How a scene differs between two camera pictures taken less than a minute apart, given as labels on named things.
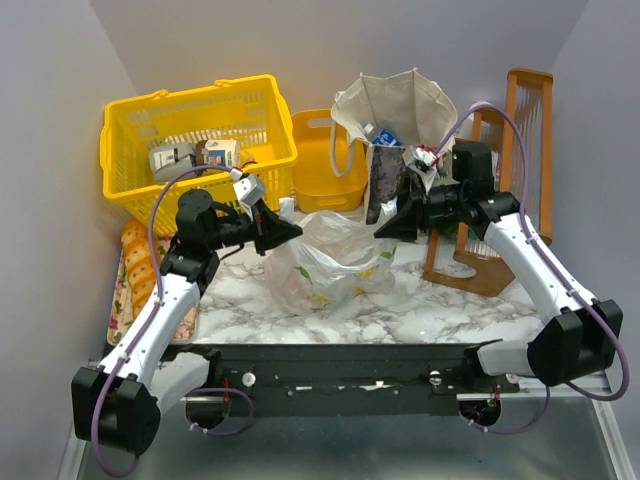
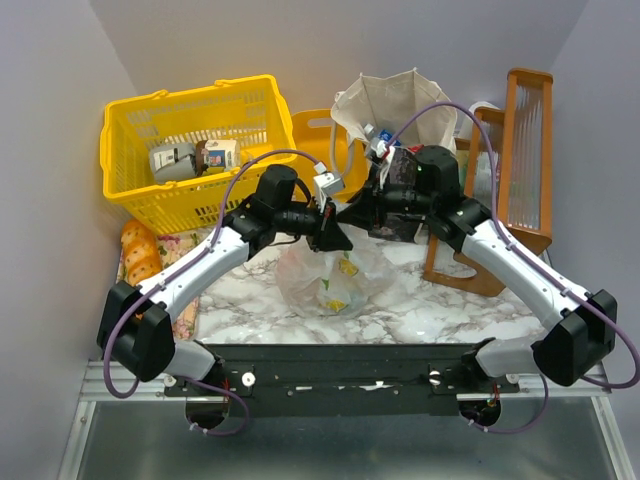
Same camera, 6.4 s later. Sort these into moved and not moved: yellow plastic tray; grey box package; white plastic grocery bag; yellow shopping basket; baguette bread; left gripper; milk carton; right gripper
Moved: left gripper; right gripper; white plastic grocery bag
Not moved: grey box package; yellow plastic tray; milk carton; yellow shopping basket; baguette bread
